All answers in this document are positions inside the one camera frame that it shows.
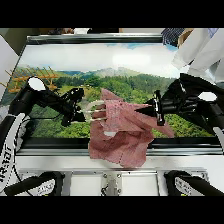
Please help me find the white garment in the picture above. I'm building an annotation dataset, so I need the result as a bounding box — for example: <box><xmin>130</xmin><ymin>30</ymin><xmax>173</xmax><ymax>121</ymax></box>
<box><xmin>171</xmin><ymin>28</ymin><xmax>224</xmax><ymax>84</ymax></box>

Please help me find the white clothes hanger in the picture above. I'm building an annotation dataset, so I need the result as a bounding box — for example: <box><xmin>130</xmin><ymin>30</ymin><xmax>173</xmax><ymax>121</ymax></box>
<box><xmin>77</xmin><ymin>99</ymin><xmax>108</xmax><ymax>124</ymax></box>

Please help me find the blue patterned garment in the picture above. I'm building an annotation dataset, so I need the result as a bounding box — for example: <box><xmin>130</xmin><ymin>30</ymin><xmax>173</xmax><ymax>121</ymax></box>
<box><xmin>161</xmin><ymin>28</ymin><xmax>186</xmax><ymax>47</ymax></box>

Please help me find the pink shirt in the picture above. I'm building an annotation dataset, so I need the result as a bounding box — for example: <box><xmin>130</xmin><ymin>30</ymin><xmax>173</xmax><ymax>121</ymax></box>
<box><xmin>87</xmin><ymin>87</ymin><xmax>176</xmax><ymax>169</ymax></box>

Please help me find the silver frame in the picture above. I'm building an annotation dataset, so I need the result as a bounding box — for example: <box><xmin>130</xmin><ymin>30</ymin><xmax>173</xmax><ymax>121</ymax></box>
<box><xmin>14</xmin><ymin>145</ymin><xmax>224</xmax><ymax>197</ymax></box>

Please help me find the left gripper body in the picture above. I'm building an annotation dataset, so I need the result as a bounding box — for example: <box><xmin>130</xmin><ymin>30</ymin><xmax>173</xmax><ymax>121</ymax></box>
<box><xmin>60</xmin><ymin>87</ymin><xmax>87</xmax><ymax>128</ymax></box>

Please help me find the brown clothes hanger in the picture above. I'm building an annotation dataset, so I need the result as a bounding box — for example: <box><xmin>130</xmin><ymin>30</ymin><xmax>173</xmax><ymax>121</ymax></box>
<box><xmin>0</xmin><ymin>65</ymin><xmax>60</xmax><ymax>95</ymax></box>

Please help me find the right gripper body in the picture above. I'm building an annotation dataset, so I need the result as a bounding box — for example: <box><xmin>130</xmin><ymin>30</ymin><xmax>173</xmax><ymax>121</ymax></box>
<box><xmin>146</xmin><ymin>89</ymin><xmax>168</xmax><ymax>127</ymax></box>

